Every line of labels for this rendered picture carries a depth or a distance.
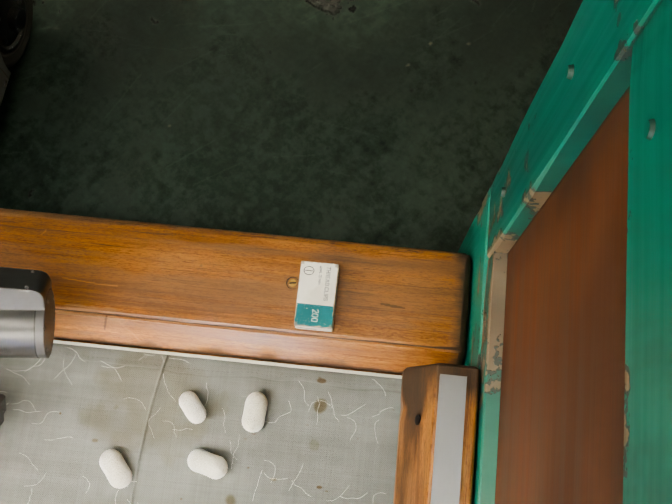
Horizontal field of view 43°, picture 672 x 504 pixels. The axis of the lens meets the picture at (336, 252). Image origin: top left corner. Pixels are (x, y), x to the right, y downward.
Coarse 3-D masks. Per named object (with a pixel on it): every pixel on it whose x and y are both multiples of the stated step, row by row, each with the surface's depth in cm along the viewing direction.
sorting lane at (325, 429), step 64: (0, 384) 79; (64, 384) 79; (128, 384) 79; (192, 384) 79; (256, 384) 79; (320, 384) 79; (384, 384) 79; (0, 448) 78; (64, 448) 78; (128, 448) 77; (192, 448) 77; (256, 448) 77; (320, 448) 77; (384, 448) 77
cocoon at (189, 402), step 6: (180, 396) 77; (186, 396) 77; (192, 396) 77; (180, 402) 77; (186, 402) 77; (192, 402) 77; (198, 402) 77; (186, 408) 77; (192, 408) 77; (198, 408) 77; (204, 408) 77; (186, 414) 77; (192, 414) 76; (198, 414) 76; (204, 414) 77; (192, 420) 77; (198, 420) 77
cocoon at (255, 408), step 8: (256, 392) 77; (248, 400) 77; (256, 400) 76; (264, 400) 77; (248, 408) 76; (256, 408) 76; (264, 408) 77; (248, 416) 76; (256, 416) 76; (264, 416) 77; (248, 424) 76; (256, 424) 76
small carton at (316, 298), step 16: (304, 272) 77; (320, 272) 77; (336, 272) 77; (304, 288) 77; (320, 288) 77; (336, 288) 77; (304, 304) 76; (320, 304) 76; (304, 320) 76; (320, 320) 76
